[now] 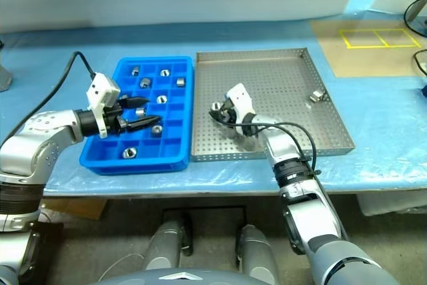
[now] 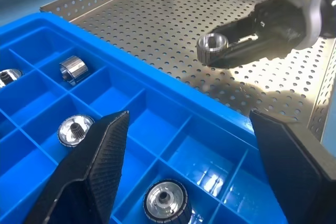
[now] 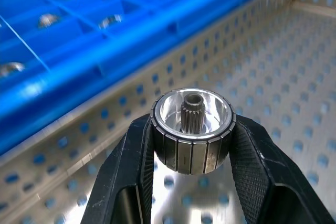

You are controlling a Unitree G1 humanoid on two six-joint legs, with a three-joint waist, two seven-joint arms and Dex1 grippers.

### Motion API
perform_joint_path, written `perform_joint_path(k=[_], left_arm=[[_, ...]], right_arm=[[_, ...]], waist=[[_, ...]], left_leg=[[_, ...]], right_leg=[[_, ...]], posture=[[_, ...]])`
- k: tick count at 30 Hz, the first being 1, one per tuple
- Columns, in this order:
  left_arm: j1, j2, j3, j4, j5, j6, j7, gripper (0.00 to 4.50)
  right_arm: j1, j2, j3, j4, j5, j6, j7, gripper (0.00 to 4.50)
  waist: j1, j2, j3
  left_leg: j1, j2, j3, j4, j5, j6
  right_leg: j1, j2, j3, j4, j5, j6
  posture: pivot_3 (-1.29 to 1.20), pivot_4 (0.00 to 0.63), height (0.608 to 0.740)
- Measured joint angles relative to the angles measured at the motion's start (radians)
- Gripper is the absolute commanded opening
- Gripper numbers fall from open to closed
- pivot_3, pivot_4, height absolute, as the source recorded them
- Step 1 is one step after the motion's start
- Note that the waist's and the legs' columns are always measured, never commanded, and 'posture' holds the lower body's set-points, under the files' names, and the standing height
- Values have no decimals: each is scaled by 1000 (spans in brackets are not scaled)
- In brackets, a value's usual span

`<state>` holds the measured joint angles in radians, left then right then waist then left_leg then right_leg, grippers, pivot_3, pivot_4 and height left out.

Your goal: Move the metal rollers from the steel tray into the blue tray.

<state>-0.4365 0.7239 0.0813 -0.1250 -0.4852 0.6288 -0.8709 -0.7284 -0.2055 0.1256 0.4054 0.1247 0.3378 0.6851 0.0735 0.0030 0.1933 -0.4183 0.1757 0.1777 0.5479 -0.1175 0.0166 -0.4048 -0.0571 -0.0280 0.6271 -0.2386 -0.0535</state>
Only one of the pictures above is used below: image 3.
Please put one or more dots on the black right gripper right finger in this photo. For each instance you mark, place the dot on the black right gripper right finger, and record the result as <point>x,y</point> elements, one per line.
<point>262,187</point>

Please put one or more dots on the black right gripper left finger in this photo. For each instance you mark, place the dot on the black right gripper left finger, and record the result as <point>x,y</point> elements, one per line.
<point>118,176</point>

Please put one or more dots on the small metal roller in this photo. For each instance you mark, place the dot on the small metal roller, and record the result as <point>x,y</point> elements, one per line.
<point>11,68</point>
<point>48,20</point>
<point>110,21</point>
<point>193,153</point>

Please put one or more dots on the perforated steel tray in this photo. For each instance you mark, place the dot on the perforated steel tray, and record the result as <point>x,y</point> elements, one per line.
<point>262,77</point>

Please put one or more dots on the blue plastic compartment tray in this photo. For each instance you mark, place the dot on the blue plastic compartment tray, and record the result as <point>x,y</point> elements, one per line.
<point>78,56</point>

